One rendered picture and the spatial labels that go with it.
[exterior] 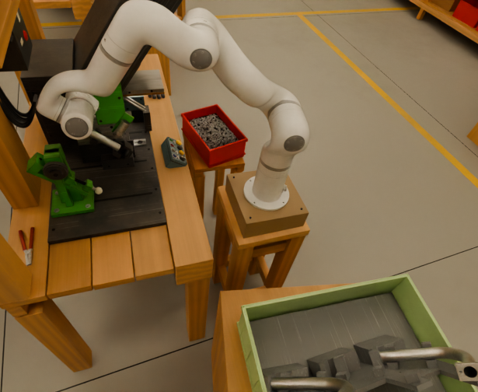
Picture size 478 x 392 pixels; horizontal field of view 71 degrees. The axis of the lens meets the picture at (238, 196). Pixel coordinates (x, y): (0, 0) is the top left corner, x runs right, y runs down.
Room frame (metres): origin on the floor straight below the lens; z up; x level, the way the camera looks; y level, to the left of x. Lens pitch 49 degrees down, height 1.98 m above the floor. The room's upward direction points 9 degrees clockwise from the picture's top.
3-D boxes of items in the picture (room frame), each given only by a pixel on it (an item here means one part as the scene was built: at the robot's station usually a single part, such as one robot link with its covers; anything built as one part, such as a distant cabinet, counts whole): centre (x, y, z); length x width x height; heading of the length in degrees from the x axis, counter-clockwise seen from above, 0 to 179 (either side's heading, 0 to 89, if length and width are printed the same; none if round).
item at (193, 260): (1.27, 0.41, 0.82); 1.50 x 0.14 x 0.15; 23
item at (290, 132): (0.90, -0.12, 1.25); 0.19 x 0.12 x 0.24; 13
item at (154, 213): (1.16, 0.67, 0.89); 1.10 x 0.42 x 0.02; 23
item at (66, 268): (1.16, 0.67, 0.44); 1.49 x 0.70 x 0.88; 23
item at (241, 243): (0.93, -0.11, 0.83); 0.32 x 0.32 x 0.04; 24
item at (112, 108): (1.11, 0.58, 1.17); 0.13 x 0.12 x 0.20; 23
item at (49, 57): (1.20, 0.84, 1.07); 0.30 x 0.18 x 0.34; 23
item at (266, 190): (0.93, -0.11, 1.04); 0.19 x 0.19 x 0.18
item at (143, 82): (1.27, 0.61, 1.11); 0.39 x 0.16 x 0.03; 113
